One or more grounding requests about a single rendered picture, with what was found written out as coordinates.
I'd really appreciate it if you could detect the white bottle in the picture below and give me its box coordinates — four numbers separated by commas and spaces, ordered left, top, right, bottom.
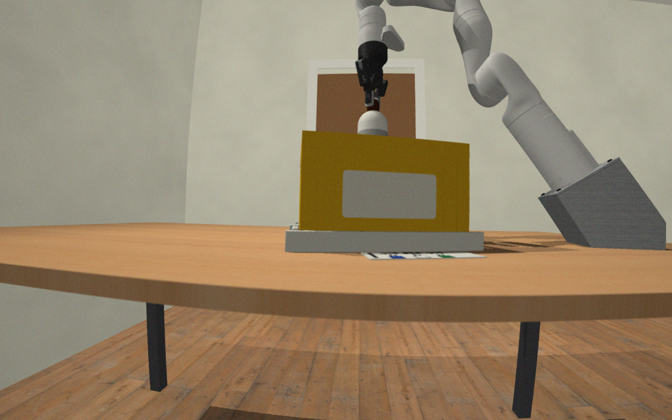
358, 97, 388, 136

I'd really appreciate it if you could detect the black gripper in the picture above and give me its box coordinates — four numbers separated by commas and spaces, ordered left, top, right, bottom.
355, 41, 388, 110

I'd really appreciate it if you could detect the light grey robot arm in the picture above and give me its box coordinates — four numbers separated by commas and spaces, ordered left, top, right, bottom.
355, 0, 599, 191

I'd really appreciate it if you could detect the white paper pick list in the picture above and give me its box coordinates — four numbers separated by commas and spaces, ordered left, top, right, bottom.
361, 251, 487, 260

